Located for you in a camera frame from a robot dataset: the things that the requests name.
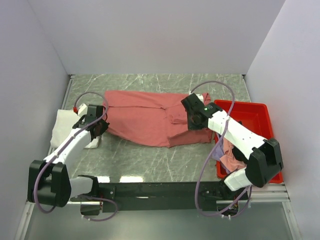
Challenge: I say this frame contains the red plastic bin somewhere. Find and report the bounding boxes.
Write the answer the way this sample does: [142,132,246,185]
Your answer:
[214,99,284,184]

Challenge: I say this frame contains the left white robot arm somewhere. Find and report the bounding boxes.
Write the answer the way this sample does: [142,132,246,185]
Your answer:
[27,104,109,208]

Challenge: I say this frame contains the folded white t shirt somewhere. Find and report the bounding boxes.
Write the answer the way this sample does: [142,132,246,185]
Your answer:
[49,109,102,150]

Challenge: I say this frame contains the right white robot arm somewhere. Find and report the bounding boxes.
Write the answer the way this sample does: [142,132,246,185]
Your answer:
[181,93,284,200]

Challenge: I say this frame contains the light pink t shirt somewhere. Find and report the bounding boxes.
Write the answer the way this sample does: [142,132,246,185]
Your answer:
[219,138,247,174]

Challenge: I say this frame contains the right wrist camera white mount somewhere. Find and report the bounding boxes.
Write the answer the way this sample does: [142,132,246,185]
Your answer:
[196,94,204,103]

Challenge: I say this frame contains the aluminium frame rail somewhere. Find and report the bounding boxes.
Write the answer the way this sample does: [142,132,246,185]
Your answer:
[24,183,291,205]

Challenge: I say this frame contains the dark pink t shirt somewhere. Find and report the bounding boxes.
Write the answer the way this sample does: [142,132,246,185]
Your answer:
[104,90,213,148]

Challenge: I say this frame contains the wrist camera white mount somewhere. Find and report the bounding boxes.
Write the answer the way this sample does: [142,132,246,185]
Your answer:
[196,94,204,103]
[73,103,88,117]

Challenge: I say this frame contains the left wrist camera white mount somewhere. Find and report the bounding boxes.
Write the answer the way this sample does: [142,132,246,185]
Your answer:
[73,103,88,117]

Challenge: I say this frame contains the lavender t shirt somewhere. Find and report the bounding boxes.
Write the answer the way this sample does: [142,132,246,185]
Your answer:
[211,139,230,174]

